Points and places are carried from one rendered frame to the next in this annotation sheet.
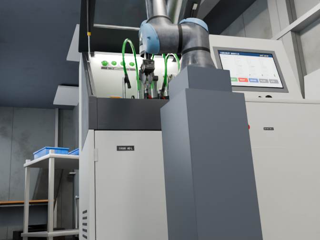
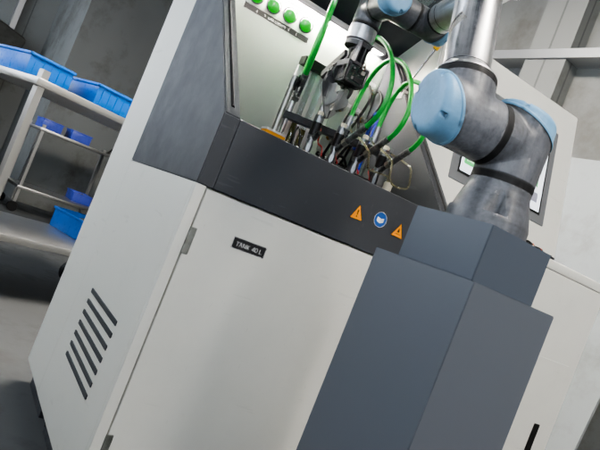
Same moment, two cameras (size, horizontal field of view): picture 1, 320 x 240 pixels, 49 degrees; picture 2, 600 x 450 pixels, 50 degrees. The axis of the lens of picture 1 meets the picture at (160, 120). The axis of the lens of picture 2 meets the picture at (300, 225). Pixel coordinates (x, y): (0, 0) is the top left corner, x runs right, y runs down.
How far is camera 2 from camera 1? 0.61 m
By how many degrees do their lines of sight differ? 19
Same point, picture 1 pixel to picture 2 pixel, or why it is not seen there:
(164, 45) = (461, 142)
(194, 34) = (529, 150)
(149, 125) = (310, 220)
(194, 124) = (454, 360)
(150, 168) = (275, 303)
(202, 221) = not seen: outside the picture
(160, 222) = (247, 404)
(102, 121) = (229, 176)
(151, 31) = (457, 103)
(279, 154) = not seen: hidden behind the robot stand
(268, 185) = not seen: hidden behind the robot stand
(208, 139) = (460, 395)
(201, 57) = (517, 208)
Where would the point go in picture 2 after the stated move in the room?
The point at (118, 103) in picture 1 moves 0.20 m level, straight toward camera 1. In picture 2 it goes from (275, 151) to (305, 151)
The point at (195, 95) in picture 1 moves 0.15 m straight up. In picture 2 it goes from (483, 302) to (517, 214)
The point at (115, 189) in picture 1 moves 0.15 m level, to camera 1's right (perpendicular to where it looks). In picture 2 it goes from (196, 320) to (260, 343)
